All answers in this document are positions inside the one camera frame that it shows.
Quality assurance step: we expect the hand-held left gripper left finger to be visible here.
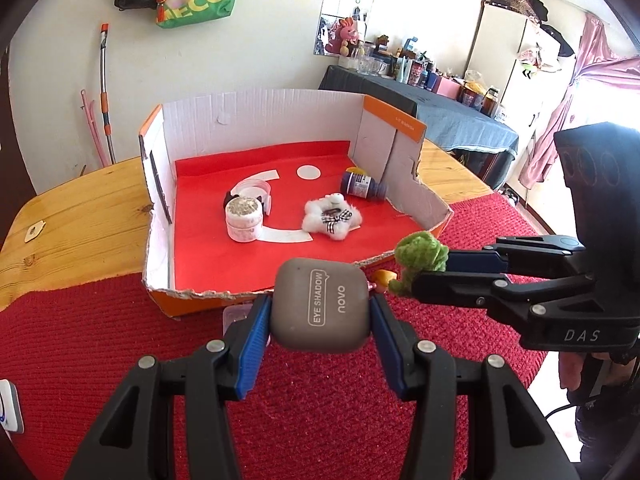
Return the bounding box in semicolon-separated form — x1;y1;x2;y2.
65;295;273;480

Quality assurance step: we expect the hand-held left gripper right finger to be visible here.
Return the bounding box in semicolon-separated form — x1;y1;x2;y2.
369;294;576;480

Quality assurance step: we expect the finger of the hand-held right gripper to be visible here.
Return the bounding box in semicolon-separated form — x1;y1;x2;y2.
412;270;596;321
445;234;586;276

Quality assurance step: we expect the green plush toy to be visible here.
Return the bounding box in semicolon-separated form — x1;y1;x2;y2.
389;231;449;297

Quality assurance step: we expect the grey eyeshadow case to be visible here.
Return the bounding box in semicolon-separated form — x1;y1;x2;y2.
270;258;373;352

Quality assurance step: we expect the white cream jar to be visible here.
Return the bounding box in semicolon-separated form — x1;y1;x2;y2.
225;196;265;243

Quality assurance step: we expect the purple bottle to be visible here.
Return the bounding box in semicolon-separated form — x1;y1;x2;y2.
340;169;388;201

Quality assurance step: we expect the white plush toy with bow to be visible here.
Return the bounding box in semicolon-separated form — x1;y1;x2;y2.
301;192;363;241

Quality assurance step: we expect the black-haired doll figurine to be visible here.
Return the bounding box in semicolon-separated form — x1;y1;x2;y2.
222;190;275;218

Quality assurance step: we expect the orange and white cardboard box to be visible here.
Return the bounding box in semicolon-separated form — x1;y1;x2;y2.
137;87;453;318

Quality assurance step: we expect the person's right hand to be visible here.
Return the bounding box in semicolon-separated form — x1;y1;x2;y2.
559;352;584;392

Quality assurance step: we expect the red paper liner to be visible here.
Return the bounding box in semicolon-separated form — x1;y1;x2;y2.
172;140;446;296

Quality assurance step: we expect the side table with blue cloth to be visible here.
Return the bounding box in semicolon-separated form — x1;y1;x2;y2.
319;64;521;191

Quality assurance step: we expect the pink curtain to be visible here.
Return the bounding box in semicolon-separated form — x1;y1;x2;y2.
520;15;640;201

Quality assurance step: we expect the red knitted mat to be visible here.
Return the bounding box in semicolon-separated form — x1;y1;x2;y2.
0;192;551;480

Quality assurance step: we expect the hanging pink and green toy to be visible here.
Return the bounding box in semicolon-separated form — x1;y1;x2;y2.
517;47;556;78

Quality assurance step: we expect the black hat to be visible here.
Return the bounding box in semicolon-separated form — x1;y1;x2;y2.
542;22;576;58

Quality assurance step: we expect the cluster of bottles and jars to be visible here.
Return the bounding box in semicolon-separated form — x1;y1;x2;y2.
340;35;508;121

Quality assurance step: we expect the white wardrobe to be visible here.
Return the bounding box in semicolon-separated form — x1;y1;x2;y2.
465;0;561;161

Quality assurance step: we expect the white charging device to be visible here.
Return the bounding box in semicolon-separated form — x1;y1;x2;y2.
0;380;25;436

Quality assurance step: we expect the pink rabbit plush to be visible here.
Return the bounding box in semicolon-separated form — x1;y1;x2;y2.
325;17;362;56

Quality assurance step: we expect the pink clothes hanger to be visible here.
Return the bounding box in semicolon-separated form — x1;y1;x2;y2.
81;89;108;168

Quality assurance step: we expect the mop pole with orange grip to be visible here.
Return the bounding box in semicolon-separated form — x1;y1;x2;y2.
98;23;117;166

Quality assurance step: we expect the black cable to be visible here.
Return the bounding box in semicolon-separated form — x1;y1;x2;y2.
545;400;581;421

